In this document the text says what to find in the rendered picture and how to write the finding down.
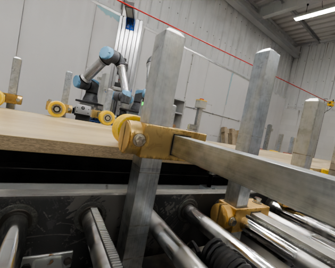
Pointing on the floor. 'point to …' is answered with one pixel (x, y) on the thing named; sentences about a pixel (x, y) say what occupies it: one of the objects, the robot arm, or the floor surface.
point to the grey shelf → (178, 111)
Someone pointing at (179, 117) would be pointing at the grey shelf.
